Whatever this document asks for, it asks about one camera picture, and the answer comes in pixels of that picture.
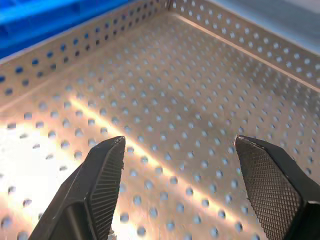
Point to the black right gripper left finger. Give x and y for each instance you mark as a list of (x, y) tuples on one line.
[(82, 200)]

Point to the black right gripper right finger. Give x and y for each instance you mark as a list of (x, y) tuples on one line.
[(275, 190)]

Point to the blue compartment plastic tray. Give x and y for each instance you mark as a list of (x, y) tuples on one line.
[(37, 20)]

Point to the perforated steel tray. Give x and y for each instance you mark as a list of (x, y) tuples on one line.
[(175, 100)]

